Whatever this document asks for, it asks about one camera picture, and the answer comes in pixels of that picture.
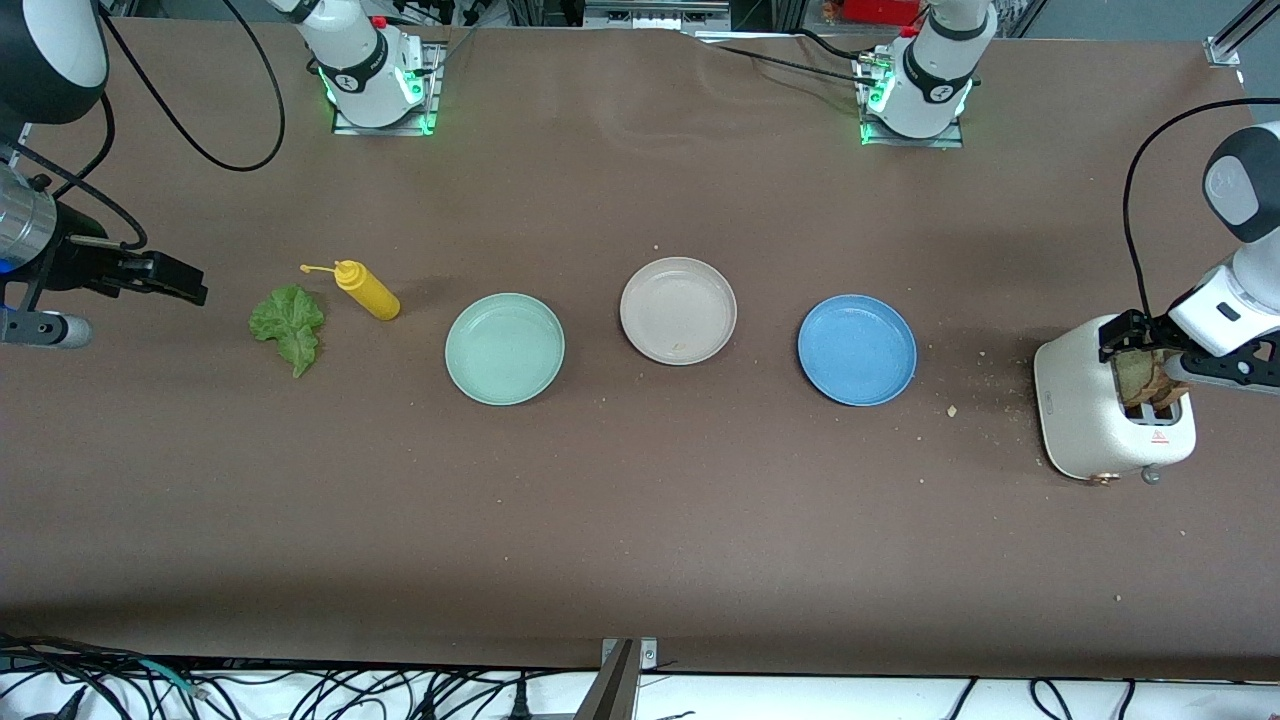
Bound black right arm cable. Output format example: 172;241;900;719
98;0;288;172

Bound green lettuce leaf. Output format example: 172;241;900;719
248;284;327;379

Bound aluminium frame equipment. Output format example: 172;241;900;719
583;0;733;31

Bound black base cable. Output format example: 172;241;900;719
690;28;881;81

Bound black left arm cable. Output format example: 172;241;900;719
1122;95;1280;321

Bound blue plate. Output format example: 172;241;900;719
797;294;918;407

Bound mint green plate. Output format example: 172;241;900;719
445;293;566;407

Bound tangled black floor cables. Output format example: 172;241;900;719
0;632;561;720

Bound yellow squeeze bottle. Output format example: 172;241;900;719
300;259;402;322

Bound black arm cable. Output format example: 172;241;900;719
1122;95;1280;321
98;0;288;172

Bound metal table edge bracket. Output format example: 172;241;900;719
575;637;661;720

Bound white toaster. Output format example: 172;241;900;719
1033;314;1198;487

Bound red box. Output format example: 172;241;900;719
838;0;923;26

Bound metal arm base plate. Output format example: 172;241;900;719
330;40;447;137
855;55;967;150

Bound beige plate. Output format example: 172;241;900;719
619;256;738;366

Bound teal floor cable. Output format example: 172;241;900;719
135;658;211;699

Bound aluminium corner profile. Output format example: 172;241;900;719
1205;0;1280;69

